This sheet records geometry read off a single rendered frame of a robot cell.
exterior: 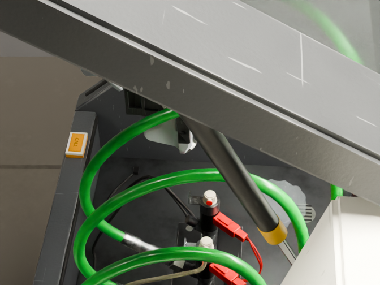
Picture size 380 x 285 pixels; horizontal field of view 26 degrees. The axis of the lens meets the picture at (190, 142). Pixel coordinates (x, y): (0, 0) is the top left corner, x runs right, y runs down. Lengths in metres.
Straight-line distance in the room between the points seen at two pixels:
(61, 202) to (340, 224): 0.84
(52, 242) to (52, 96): 1.65
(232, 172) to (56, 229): 0.75
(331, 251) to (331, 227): 0.02
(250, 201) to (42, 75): 2.41
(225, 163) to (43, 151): 2.17
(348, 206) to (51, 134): 2.26
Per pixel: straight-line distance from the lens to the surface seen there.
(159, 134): 1.03
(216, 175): 0.86
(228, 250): 1.25
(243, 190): 0.61
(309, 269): 0.60
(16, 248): 2.51
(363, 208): 0.58
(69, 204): 1.35
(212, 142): 0.57
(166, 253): 0.84
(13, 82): 3.00
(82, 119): 1.48
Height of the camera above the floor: 1.99
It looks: 47 degrees down
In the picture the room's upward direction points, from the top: straight up
